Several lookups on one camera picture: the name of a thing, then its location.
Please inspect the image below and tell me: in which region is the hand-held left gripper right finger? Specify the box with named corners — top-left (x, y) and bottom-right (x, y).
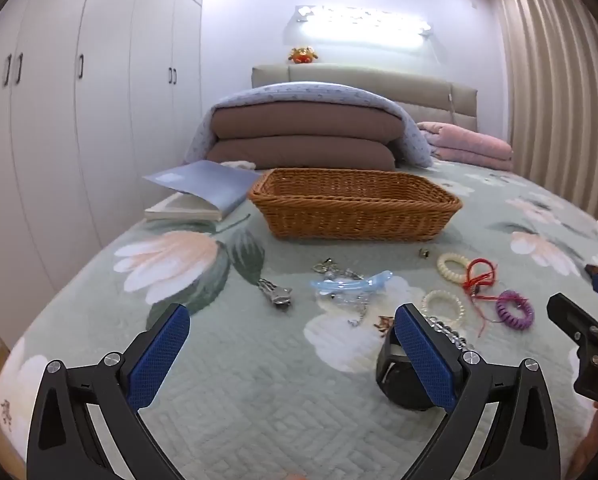
top-left (394, 302), bottom-right (562, 480)

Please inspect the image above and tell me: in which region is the beige curtain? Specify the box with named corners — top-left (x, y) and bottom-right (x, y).
top-left (484, 0), bottom-right (598, 221)

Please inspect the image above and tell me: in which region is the brown wicker basket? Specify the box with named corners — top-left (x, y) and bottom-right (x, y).
top-left (248, 167), bottom-right (464, 241)

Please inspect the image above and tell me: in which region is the clear bead bracelet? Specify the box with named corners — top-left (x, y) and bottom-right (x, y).
top-left (424, 314), bottom-right (476, 353)

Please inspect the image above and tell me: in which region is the green floral bedspread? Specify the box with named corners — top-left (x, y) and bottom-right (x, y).
top-left (0, 160), bottom-right (598, 480)

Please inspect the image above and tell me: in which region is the folded pink blanket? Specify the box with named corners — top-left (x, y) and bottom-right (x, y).
top-left (416, 121), bottom-right (514, 172)

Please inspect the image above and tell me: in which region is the clear blue hair clip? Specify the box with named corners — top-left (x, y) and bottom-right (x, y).
top-left (309, 270), bottom-right (395, 297)

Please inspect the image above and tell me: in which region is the red string bracelet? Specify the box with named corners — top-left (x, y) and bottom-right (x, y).
top-left (461, 257), bottom-right (500, 338)

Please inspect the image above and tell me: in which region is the silver hair clip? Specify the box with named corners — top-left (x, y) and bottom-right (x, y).
top-left (257, 278), bottom-right (293, 312)

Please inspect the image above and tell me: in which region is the silver chain bracelet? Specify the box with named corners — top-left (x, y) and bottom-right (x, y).
top-left (313, 258), bottom-right (375, 328)

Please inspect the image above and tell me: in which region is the glass wall light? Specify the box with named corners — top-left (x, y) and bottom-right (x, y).
top-left (294, 4), bottom-right (435, 41)

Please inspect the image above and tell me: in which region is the blue cover book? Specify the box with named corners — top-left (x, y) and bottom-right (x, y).
top-left (143, 160), bottom-right (262, 222)

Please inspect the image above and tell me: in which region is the brown pillow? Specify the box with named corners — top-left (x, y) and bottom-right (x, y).
top-left (211, 101), bottom-right (402, 143)
top-left (205, 135), bottom-right (397, 171)

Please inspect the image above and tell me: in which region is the cream spiral hair tie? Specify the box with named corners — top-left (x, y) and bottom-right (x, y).
top-left (436, 252), bottom-right (472, 283)
top-left (421, 289), bottom-right (466, 322)

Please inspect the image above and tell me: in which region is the beige padded headboard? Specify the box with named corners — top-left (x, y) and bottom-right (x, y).
top-left (251, 64), bottom-right (478, 133)

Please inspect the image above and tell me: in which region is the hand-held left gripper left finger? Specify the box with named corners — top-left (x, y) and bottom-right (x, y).
top-left (26, 302), bottom-right (192, 480)

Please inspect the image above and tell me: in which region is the white wardrobe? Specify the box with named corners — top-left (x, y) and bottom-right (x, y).
top-left (0, 0), bottom-right (205, 351)

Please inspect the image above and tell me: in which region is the purple spiral hair tie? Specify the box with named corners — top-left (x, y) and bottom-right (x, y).
top-left (495, 289), bottom-right (534, 331)

